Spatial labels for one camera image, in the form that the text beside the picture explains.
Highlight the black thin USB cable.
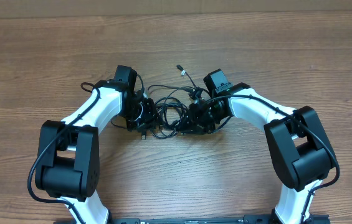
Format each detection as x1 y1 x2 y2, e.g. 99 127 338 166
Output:
138 64 211 140

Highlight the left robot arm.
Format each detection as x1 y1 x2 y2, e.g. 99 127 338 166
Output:
27 65 157 223

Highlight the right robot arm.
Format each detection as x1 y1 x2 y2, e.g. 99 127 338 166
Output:
177 69 338 223

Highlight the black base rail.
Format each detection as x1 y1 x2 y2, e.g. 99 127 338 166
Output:
53 215 331 224

